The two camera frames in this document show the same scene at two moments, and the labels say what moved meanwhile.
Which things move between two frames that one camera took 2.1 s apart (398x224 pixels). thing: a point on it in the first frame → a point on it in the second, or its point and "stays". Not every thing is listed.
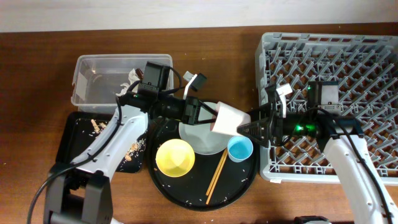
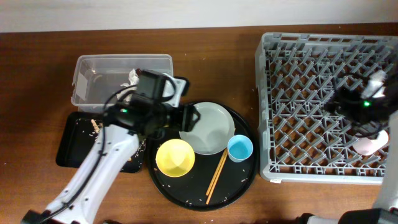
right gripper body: x=279 y=124 → x=370 y=127
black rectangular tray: x=79 y=130 stays
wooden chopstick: x=216 y=172 stays
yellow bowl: x=175 y=158 stays
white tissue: x=133 y=77 stays
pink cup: x=227 y=119 → x=367 y=146
